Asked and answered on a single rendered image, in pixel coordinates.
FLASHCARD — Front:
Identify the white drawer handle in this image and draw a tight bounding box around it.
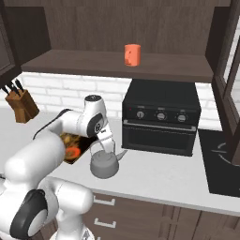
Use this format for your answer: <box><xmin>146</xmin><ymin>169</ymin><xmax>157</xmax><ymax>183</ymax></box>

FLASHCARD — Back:
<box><xmin>92</xmin><ymin>195</ymin><xmax>116</xmax><ymax>206</ymax></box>
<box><xmin>94</xmin><ymin>217</ymin><xmax>118</xmax><ymax>229</ymax></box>

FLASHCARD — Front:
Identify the orange mug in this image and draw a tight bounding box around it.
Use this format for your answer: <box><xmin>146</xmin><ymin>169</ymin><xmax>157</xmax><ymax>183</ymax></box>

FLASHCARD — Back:
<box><xmin>124</xmin><ymin>43</ymin><xmax>143</xmax><ymax>68</ymax></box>

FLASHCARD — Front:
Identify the grey kettle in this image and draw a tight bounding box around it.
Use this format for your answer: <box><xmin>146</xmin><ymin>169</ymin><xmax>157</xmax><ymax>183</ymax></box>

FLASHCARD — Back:
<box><xmin>89</xmin><ymin>146</ymin><xmax>128</xmax><ymax>180</ymax></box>

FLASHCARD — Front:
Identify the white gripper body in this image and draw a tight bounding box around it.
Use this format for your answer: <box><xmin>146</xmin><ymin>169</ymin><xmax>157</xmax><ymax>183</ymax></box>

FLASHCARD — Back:
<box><xmin>95</xmin><ymin>127</ymin><xmax>116</xmax><ymax>154</ymax></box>

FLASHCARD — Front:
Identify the brown drawer front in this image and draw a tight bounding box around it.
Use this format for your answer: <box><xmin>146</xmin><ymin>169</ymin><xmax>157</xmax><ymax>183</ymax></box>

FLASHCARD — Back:
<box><xmin>88</xmin><ymin>191</ymin><xmax>176</xmax><ymax>223</ymax></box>
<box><xmin>82</xmin><ymin>215</ymin><xmax>165</xmax><ymax>240</ymax></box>

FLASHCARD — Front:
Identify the brown base cupboard door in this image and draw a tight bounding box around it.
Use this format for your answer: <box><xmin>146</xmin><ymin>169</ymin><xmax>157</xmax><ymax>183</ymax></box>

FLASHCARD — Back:
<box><xmin>162</xmin><ymin>206</ymin><xmax>203</xmax><ymax>240</ymax></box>
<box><xmin>198</xmin><ymin>211</ymin><xmax>240</xmax><ymax>240</ymax></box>

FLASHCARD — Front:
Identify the dark wood solid cabinet door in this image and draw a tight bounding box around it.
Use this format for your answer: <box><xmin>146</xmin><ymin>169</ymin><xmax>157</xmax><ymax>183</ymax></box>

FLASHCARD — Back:
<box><xmin>0</xmin><ymin>0</ymin><xmax>53</xmax><ymax>86</ymax></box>

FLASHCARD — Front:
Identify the dark wood glazed cabinet door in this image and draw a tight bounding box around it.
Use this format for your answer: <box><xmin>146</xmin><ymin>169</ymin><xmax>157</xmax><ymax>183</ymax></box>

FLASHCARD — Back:
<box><xmin>204</xmin><ymin>0</ymin><xmax>240</xmax><ymax>167</ymax></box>

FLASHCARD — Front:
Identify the wooden knife block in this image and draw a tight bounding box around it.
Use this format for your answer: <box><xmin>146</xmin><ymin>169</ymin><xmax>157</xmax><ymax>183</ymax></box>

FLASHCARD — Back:
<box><xmin>5</xmin><ymin>89</ymin><xmax>40</xmax><ymax>124</ymax></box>

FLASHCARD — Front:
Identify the black hob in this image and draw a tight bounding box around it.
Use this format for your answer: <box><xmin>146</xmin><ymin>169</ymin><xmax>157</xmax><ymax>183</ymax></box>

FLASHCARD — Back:
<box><xmin>198</xmin><ymin>127</ymin><xmax>240</xmax><ymax>199</ymax></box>

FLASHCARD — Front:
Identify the black toaster oven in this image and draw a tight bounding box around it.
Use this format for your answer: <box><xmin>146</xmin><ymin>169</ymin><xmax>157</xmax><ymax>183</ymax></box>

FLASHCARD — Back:
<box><xmin>121</xmin><ymin>78</ymin><xmax>203</xmax><ymax>158</ymax></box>

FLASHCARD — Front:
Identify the dark tray with orange pattern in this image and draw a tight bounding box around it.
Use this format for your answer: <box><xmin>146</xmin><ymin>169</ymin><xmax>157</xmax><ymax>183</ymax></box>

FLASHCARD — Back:
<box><xmin>59</xmin><ymin>132</ymin><xmax>97</xmax><ymax>164</ymax></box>

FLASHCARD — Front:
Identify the dark wood wall cabinet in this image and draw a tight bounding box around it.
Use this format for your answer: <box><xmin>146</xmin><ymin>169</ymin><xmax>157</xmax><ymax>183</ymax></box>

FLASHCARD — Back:
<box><xmin>20</xmin><ymin>0</ymin><xmax>223</xmax><ymax>84</ymax></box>

